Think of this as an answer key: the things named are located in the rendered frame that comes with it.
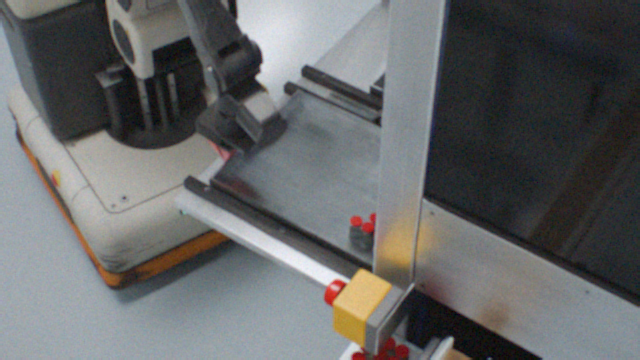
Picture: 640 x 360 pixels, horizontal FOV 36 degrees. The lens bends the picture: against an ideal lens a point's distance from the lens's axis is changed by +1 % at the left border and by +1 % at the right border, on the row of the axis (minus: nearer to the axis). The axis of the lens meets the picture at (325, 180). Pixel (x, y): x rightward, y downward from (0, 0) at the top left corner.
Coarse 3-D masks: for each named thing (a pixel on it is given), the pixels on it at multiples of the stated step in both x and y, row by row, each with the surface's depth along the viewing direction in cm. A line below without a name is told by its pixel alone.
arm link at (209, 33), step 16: (192, 0) 137; (208, 0) 138; (192, 16) 139; (208, 16) 138; (224, 16) 140; (192, 32) 141; (208, 32) 139; (224, 32) 140; (240, 32) 141; (208, 48) 140; (224, 48) 143; (240, 48) 142; (224, 64) 141; (240, 64) 142; (256, 64) 144; (224, 80) 142; (240, 80) 144
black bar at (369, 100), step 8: (304, 72) 181; (312, 72) 180; (320, 72) 180; (312, 80) 181; (320, 80) 180; (328, 80) 179; (336, 80) 179; (336, 88) 178; (344, 88) 177; (352, 88) 177; (352, 96) 177; (360, 96) 176; (368, 96) 176; (376, 96) 176; (368, 104) 176; (376, 104) 175
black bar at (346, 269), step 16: (192, 176) 163; (208, 192) 160; (224, 208) 160; (240, 208) 158; (256, 224) 157; (272, 224) 156; (288, 240) 154; (304, 240) 154; (320, 256) 152; (336, 256) 152; (336, 272) 152; (352, 272) 150
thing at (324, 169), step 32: (288, 128) 173; (320, 128) 173; (352, 128) 172; (256, 160) 168; (288, 160) 168; (320, 160) 168; (352, 160) 168; (224, 192) 161; (256, 192) 163; (288, 192) 163; (320, 192) 163; (352, 192) 163; (288, 224) 155; (320, 224) 158; (352, 256) 150
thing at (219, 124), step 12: (216, 108) 153; (204, 120) 157; (216, 120) 155; (228, 120) 152; (216, 132) 156; (228, 132) 155; (240, 132) 155; (228, 144) 156; (240, 144) 155; (252, 144) 156
